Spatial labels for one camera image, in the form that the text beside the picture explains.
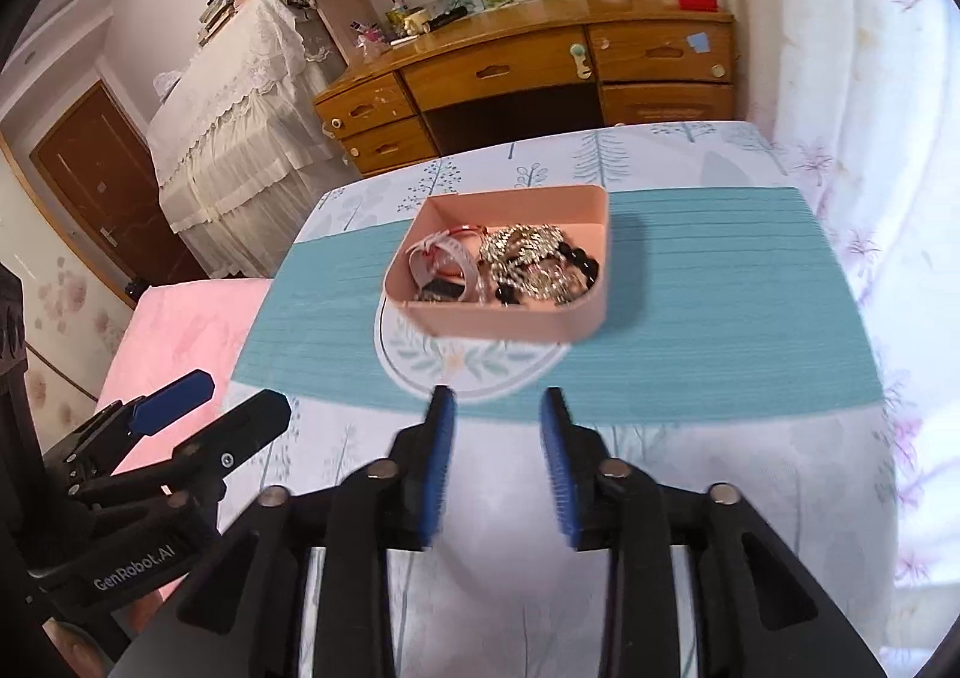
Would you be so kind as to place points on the pink blanket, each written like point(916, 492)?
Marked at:
point(175, 330)

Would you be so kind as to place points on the tree print tablecloth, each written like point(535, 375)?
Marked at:
point(732, 351)

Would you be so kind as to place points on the black flashlight on desk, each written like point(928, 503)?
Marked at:
point(446, 18)

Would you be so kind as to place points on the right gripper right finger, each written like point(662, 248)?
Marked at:
point(756, 610)

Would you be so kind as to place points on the lace covered bed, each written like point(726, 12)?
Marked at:
point(241, 156)

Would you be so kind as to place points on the white floral curtain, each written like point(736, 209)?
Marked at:
point(859, 100)

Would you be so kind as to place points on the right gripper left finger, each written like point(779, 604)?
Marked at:
point(308, 567)

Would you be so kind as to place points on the red box on desk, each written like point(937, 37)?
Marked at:
point(702, 6)

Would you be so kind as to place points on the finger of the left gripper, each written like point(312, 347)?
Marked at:
point(100, 445)
point(191, 481)

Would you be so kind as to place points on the left hand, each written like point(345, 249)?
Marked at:
point(84, 649)

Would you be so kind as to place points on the wooden desk with drawers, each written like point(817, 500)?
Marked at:
point(540, 68)

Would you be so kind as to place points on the gold rhinestone hair comb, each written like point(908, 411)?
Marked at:
point(535, 260)

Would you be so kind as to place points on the pink rectangular tray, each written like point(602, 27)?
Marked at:
point(581, 211)

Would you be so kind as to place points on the pink smart watch band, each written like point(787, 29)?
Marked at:
point(443, 269)

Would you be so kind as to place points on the brown wooden door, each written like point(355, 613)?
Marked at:
point(100, 171)

